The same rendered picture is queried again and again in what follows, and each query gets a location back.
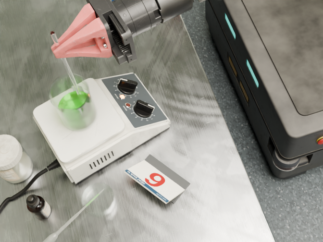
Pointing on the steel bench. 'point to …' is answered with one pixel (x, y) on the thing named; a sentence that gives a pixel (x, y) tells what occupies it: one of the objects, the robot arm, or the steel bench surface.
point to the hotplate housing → (109, 148)
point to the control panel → (113, 82)
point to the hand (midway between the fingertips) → (58, 50)
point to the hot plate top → (106, 117)
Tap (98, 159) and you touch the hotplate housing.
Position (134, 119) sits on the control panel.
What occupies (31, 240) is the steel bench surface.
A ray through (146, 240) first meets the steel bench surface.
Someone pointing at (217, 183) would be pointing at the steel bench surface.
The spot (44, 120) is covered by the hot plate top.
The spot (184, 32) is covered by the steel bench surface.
